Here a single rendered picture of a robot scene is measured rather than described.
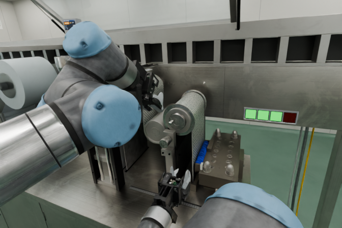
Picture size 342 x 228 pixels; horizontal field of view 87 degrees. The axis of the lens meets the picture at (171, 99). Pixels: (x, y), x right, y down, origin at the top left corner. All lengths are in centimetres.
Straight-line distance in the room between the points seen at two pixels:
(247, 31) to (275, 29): 12
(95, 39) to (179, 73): 78
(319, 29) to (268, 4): 237
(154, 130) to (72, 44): 60
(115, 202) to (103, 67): 72
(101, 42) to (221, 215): 31
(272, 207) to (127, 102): 21
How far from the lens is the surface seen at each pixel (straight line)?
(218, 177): 84
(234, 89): 103
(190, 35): 105
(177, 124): 78
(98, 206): 98
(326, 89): 109
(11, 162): 23
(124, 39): 124
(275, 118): 108
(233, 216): 24
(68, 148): 23
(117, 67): 39
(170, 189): 60
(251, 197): 26
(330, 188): 156
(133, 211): 91
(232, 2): 94
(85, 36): 35
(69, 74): 36
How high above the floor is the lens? 158
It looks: 18 degrees down
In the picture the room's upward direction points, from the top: 3 degrees counter-clockwise
